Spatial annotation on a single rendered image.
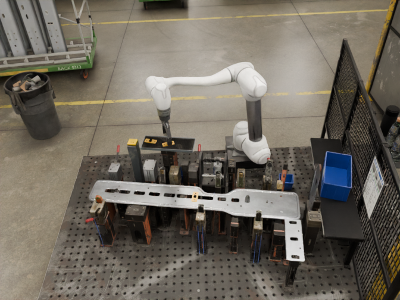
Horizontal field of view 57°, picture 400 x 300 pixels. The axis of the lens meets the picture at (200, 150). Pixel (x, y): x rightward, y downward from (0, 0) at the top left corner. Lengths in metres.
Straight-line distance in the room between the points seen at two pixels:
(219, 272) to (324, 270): 0.66
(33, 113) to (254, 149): 2.82
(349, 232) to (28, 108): 3.61
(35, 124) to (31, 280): 1.94
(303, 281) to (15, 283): 2.35
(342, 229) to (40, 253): 2.58
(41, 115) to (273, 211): 3.15
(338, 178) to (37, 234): 2.71
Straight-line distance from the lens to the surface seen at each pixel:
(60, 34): 6.12
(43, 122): 4.77
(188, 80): 2.47
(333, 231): 2.33
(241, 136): 2.85
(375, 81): 5.14
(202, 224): 2.30
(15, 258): 3.79
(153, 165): 2.53
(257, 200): 2.43
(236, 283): 2.43
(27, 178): 4.47
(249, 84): 2.35
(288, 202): 2.45
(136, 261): 2.56
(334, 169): 2.69
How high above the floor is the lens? 2.82
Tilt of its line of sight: 41 degrees down
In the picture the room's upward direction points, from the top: 3 degrees counter-clockwise
